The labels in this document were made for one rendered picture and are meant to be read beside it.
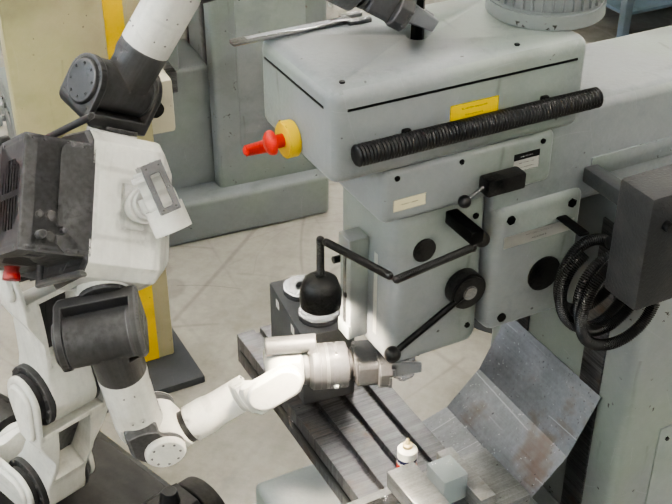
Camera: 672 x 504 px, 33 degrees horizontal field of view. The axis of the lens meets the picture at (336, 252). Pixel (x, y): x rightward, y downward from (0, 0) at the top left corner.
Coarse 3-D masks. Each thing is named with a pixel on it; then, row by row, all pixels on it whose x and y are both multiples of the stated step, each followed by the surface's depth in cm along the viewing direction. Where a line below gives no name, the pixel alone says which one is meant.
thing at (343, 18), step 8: (344, 16) 186; (352, 16) 187; (360, 16) 187; (368, 16) 186; (304, 24) 183; (312, 24) 183; (320, 24) 183; (328, 24) 183; (336, 24) 184; (352, 24) 184; (264, 32) 180; (272, 32) 180; (280, 32) 180; (288, 32) 180; (296, 32) 181; (304, 32) 181; (232, 40) 177; (240, 40) 177; (248, 40) 177; (256, 40) 178; (264, 40) 179
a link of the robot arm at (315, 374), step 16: (288, 336) 210; (304, 336) 210; (272, 352) 209; (288, 352) 210; (304, 352) 211; (320, 352) 210; (304, 368) 210; (320, 368) 209; (304, 384) 212; (320, 384) 211
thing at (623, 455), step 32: (608, 224) 208; (544, 320) 237; (576, 352) 229; (608, 352) 219; (640, 352) 212; (608, 384) 222; (640, 384) 216; (608, 416) 224; (640, 416) 222; (576, 448) 237; (608, 448) 227; (640, 448) 227; (576, 480) 240; (608, 480) 230; (640, 480) 233
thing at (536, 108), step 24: (576, 96) 181; (600, 96) 183; (456, 120) 174; (480, 120) 174; (504, 120) 176; (528, 120) 178; (360, 144) 167; (384, 144) 168; (408, 144) 169; (432, 144) 171
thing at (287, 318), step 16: (272, 288) 252; (288, 288) 249; (272, 304) 255; (288, 304) 246; (272, 320) 258; (288, 320) 244; (304, 320) 240; (320, 320) 239; (336, 320) 241; (272, 336) 261; (320, 336) 238; (336, 336) 240; (352, 384) 249; (304, 400) 246; (320, 400) 248
